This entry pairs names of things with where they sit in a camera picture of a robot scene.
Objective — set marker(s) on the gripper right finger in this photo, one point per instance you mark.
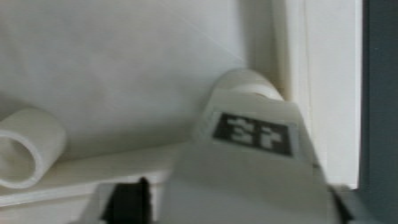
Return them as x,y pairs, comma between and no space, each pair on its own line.
349,209

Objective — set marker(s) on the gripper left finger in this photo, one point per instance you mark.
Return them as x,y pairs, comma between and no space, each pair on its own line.
120,204

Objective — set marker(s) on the white leg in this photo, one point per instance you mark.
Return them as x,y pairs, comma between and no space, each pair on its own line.
248,178

